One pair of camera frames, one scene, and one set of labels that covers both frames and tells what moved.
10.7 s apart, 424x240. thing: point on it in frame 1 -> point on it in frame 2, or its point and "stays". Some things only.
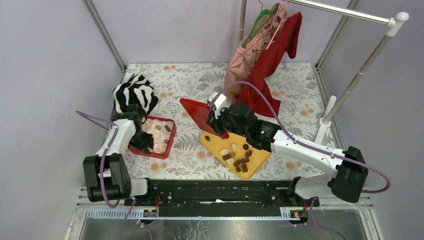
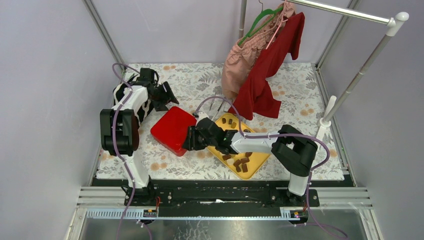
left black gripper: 148,142 -> 167,96
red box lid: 201,112 -> 170,131
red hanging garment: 287,36 stays
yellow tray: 237,152 stays
